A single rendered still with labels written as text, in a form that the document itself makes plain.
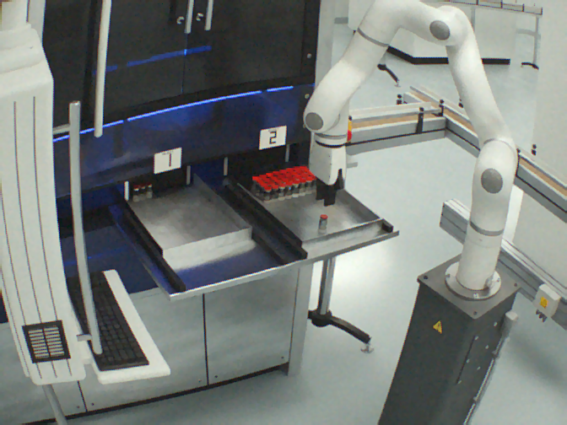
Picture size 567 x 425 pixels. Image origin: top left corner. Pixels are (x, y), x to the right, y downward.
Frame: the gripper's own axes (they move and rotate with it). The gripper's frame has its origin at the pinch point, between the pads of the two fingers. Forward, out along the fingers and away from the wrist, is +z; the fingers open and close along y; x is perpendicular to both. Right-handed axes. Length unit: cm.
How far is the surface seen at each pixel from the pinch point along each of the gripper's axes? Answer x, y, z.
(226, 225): -21.1, -13.4, 10.5
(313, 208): 4.6, -11.2, 10.5
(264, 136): -0.3, -30.6, -4.6
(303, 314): 20, -32, 66
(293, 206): 0.4, -14.8, 10.4
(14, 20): -88, 4, -66
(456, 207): 97, -35, 43
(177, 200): -27.5, -31.7, 10.2
